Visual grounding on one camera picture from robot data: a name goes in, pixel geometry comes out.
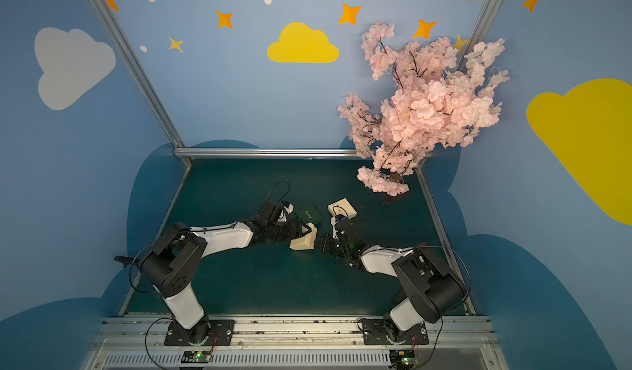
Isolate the cream flower print box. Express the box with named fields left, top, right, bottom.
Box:
left=328, top=198, right=357, bottom=220

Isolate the front aluminium rail base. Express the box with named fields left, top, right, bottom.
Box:
left=82, top=315, right=509, bottom=369

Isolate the left green circuit board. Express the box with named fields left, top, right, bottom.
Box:
left=180, top=351, right=212, bottom=364

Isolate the green circuit board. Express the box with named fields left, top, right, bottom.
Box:
left=389, top=350, right=420, bottom=370
left=180, top=351, right=212, bottom=364

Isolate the aluminium left frame post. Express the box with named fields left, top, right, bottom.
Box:
left=87, top=0, right=185, bottom=151

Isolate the aluminium back frame rail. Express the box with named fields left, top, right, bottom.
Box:
left=174, top=148, right=358, bottom=159

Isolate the pink cherry blossom tree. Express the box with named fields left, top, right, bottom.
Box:
left=337, top=24, right=510, bottom=197

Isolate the right green circuit board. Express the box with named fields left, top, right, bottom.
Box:
left=389, top=350, right=420, bottom=370

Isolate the aluminium frame post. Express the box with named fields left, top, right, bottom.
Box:
left=457, top=0, right=503, bottom=72
left=87, top=0, right=185, bottom=151

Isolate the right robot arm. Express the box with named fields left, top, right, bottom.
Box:
left=315, top=218, right=469, bottom=345

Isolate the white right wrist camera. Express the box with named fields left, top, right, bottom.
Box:
left=331, top=214, right=343, bottom=240

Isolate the white lift-off lid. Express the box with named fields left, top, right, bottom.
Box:
left=290, top=223, right=318, bottom=251

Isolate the aluminium right frame post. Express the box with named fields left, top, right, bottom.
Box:
left=457, top=0, right=503, bottom=72

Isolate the green jewelry box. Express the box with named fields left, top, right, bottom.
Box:
left=296, top=205, right=323, bottom=225

